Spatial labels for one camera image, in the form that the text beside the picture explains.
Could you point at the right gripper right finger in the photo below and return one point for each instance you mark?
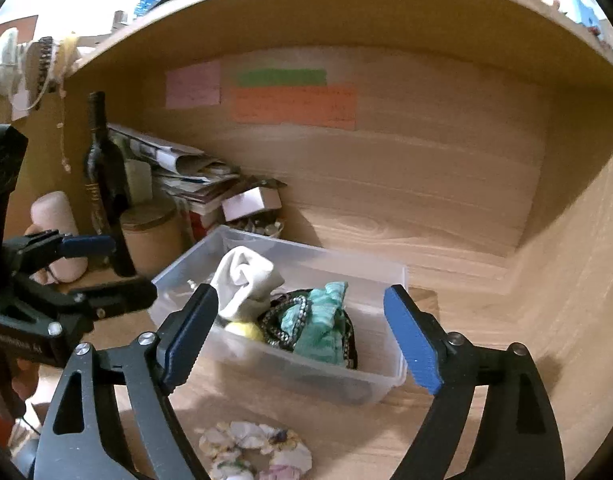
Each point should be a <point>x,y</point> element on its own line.
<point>421,339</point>

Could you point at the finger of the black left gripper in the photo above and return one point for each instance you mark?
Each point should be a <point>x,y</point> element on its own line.
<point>97,302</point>
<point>34,252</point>

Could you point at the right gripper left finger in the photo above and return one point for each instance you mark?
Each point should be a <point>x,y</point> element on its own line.
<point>182,336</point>

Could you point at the yellow fuzzy ball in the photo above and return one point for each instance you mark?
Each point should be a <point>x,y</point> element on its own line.
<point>249,330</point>

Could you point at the white drawstring pouch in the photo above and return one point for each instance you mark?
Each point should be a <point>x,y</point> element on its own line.
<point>244,281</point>

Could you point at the black white patterned cloth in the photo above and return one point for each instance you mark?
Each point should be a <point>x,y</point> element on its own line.
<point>274,336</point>

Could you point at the floral fabric scrunchie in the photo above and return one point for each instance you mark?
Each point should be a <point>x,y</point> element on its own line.
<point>245,450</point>

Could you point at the teal striped sock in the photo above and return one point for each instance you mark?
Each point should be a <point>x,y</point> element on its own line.
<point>315,322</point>

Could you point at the left hand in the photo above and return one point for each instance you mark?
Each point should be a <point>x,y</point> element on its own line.
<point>25,380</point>

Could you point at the brown lidded cylinder jar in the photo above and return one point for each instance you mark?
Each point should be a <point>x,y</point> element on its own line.
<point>153,235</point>

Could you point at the red book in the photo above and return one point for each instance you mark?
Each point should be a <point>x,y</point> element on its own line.
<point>200,218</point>

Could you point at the dark wine bottle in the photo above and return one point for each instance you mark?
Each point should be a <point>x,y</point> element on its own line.
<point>107,185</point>

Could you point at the white paper card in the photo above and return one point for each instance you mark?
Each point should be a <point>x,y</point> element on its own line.
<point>251,202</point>

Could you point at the bowl of small items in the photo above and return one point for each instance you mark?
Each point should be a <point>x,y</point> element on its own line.
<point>262,224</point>

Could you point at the stack of newspapers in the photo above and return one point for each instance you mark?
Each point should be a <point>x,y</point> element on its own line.
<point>178,169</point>

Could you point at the pink sticky note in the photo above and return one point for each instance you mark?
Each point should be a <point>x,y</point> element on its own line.
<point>193,86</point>

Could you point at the orange sticky note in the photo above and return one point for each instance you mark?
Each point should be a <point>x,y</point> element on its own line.
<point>318,106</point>

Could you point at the green sticky note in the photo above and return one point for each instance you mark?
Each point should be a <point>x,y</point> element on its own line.
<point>282,77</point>

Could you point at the wooden shelf board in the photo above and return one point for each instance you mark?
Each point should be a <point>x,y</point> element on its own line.
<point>522,37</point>

